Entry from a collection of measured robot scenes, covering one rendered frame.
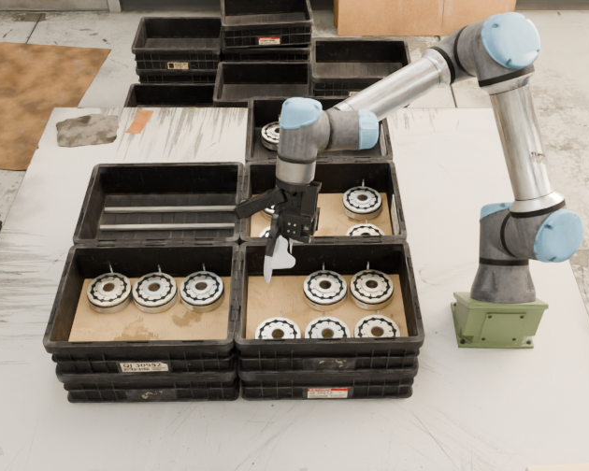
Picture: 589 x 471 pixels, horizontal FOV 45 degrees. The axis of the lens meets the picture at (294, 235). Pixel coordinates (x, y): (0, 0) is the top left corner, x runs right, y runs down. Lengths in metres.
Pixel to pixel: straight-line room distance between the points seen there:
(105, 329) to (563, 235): 1.03
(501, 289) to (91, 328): 0.95
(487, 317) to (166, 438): 0.78
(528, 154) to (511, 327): 0.43
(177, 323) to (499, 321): 0.75
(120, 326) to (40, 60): 2.84
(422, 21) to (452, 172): 2.19
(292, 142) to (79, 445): 0.83
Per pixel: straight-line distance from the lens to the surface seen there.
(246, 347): 1.51
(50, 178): 2.35
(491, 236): 1.72
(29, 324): 1.94
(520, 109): 1.57
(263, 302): 1.70
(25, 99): 4.06
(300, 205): 1.40
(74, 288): 1.75
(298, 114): 1.32
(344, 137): 1.37
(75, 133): 2.49
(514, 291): 1.72
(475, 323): 1.75
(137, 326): 1.69
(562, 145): 3.70
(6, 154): 3.70
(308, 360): 1.56
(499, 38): 1.53
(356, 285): 1.69
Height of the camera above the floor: 2.14
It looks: 45 degrees down
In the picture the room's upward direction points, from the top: 1 degrees counter-clockwise
